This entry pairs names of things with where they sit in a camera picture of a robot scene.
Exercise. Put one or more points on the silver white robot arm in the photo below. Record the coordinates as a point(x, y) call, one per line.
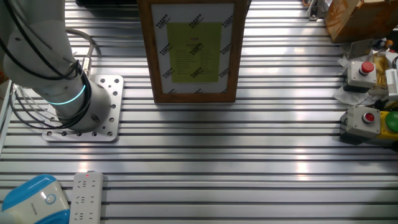
point(37, 56)

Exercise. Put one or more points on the white power strip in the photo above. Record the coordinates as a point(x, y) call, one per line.
point(86, 199)

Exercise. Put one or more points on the grey box flat red button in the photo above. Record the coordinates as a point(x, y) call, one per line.
point(362, 123)

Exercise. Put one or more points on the grey box red mushroom button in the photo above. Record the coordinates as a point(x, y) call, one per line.
point(360, 76)

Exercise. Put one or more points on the grey metal plate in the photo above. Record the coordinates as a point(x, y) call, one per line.
point(360, 48)

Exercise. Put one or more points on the blue and white device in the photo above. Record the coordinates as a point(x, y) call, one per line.
point(34, 202)

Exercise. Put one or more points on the brown cardboard box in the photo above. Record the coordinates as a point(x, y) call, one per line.
point(363, 20)

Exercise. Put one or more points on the yellow box green button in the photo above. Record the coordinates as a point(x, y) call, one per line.
point(390, 123)

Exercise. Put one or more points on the white ribbed plastic part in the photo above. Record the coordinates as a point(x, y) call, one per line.
point(392, 82)

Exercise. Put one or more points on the wooden picture frame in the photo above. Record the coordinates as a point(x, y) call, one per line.
point(149, 62)

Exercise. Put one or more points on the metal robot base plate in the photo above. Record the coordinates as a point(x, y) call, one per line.
point(115, 99)

